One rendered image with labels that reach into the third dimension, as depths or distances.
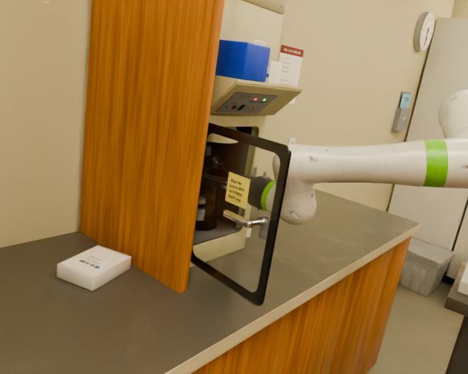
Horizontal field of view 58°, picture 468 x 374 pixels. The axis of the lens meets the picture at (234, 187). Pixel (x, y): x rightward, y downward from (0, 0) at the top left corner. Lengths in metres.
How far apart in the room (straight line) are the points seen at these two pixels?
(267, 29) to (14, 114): 0.76
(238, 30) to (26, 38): 0.58
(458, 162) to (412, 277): 2.82
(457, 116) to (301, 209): 0.44
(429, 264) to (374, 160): 2.74
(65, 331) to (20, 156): 0.57
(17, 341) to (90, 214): 0.55
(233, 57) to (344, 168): 0.39
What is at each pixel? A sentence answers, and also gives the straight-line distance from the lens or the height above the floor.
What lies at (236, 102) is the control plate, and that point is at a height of 1.45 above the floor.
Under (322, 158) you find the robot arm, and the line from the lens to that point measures 1.07.
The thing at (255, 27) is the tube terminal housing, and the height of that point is 1.65.
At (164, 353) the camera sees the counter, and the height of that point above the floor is 0.94.
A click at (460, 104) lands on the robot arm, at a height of 1.53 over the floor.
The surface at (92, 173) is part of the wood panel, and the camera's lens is 1.41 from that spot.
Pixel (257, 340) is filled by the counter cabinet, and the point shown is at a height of 0.83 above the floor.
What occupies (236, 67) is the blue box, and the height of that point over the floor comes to 1.54.
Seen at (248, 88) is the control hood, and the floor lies 1.49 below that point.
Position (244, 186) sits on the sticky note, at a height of 1.26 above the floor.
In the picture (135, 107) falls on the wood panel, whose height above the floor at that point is 1.39.
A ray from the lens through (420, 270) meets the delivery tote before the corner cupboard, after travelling 3.81.
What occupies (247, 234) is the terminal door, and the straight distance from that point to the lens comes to 1.04.
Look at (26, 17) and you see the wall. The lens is 1.35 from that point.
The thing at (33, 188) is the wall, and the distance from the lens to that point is 1.43.
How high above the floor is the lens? 1.53
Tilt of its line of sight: 15 degrees down
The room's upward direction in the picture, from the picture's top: 9 degrees clockwise
